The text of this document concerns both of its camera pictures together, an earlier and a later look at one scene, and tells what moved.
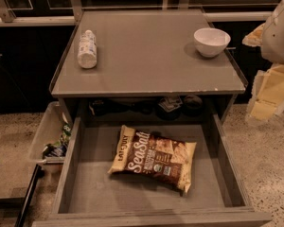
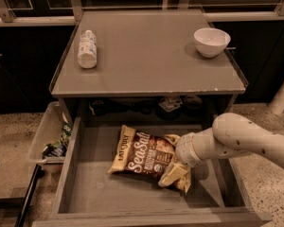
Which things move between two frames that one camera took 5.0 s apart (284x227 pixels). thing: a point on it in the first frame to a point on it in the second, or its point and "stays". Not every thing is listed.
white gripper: x=279 y=37 to x=185 y=149
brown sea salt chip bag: x=152 y=155 stays
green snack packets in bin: x=59 y=148 stays
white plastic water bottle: x=87 y=50 stays
